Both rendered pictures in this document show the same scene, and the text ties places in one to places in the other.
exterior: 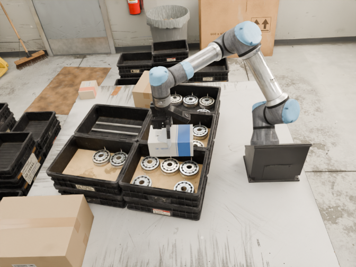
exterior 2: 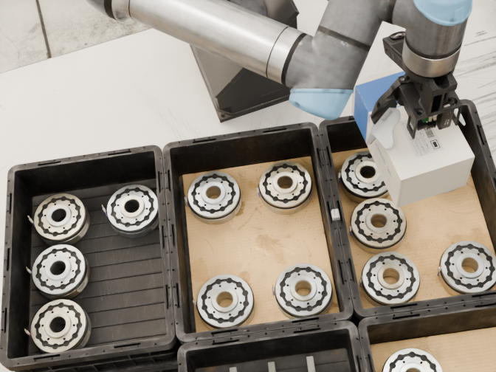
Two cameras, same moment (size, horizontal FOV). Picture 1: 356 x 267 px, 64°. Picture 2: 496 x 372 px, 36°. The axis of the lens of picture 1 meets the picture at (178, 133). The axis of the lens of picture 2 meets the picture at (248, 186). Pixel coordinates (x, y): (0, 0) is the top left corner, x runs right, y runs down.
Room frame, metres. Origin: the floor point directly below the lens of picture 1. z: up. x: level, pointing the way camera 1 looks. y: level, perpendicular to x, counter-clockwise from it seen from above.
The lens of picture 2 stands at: (1.39, 0.60, 2.16)
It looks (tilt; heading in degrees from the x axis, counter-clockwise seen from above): 60 degrees down; 256
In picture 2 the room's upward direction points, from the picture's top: 10 degrees counter-clockwise
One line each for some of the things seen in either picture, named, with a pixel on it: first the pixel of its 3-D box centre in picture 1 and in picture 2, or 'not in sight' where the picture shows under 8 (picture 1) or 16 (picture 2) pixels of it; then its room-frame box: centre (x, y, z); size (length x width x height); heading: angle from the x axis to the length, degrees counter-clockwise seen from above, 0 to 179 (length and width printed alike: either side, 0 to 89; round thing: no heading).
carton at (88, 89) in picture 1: (88, 89); not in sight; (2.03, 0.70, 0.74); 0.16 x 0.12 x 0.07; 0
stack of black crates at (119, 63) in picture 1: (138, 71); not in sight; (3.02, 0.41, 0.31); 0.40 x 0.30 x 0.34; 85
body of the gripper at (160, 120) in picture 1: (161, 114); (426, 88); (0.97, 0.06, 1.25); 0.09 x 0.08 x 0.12; 84
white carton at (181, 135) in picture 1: (171, 140); (409, 132); (0.97, 0.03, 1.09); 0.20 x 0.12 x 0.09; 84
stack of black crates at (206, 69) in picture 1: (207, 83); not in sight; (2.55, -0.36, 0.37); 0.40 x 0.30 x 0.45; 84
